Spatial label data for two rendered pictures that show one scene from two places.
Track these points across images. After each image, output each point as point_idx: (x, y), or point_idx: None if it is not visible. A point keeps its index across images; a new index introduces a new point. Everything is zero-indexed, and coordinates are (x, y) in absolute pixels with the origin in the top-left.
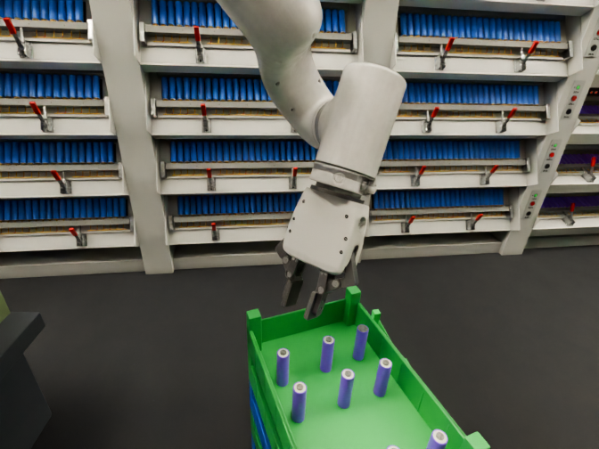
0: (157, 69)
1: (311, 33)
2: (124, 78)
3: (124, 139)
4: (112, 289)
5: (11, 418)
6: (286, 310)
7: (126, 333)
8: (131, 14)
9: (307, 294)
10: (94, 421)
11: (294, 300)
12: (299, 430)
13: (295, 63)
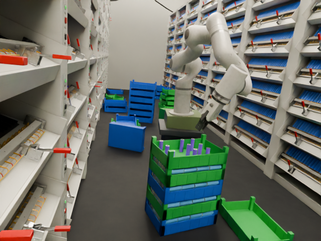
0: (299, 85)
1: (219, 56)
2: (286, 87)
3: (278, 110)
4: (248, 167)
5: None
6: (275, 213)
7: (229, 173)
8: (296, 64)
9: (296, 221)
10: None
11: (202, 127)
12: (176, 151)
13: (229, 65)
